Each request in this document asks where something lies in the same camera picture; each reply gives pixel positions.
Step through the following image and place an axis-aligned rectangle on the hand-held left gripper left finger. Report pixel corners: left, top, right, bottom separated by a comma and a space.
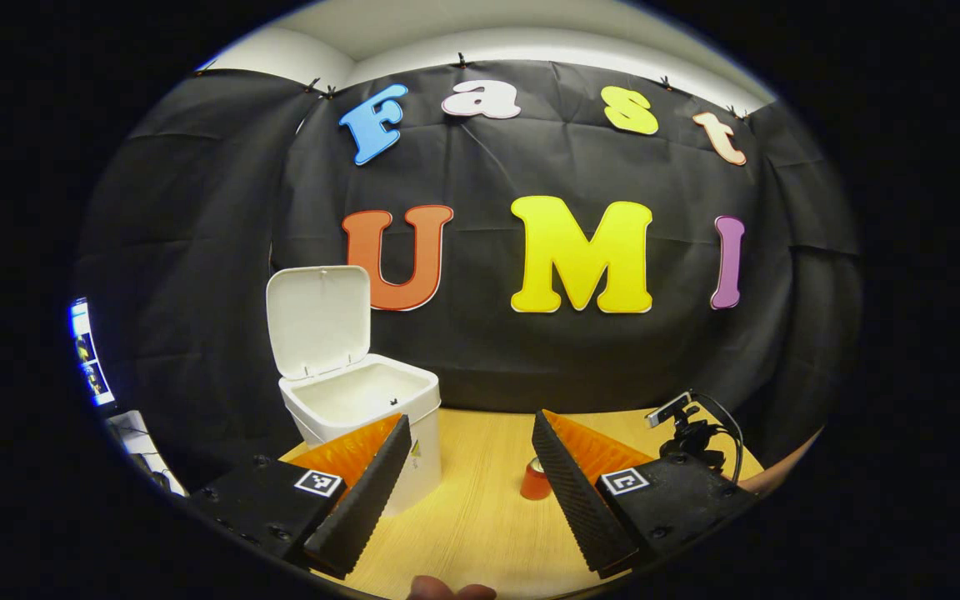
187, 413, 414, 581

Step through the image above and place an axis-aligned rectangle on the white desktop garbage bin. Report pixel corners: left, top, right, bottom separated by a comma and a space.
266, 265, 443, 518

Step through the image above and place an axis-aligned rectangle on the computer monitor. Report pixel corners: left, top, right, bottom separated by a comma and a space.
69, 297, 117, 409

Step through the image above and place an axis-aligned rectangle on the wooden desktop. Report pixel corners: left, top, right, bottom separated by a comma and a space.
280, 407, 768, 600

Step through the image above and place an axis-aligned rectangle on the red pop can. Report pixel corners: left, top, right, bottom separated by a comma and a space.
520, 456, 554, 502

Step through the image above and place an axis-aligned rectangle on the black backdrop cloth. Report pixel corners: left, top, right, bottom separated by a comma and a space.
72, 58, 864, 493

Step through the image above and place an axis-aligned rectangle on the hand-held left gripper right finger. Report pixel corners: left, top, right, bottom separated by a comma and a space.
530, 408, 758, 582

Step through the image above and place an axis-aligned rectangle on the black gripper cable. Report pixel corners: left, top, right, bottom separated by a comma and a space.
691, 389, 748, 485

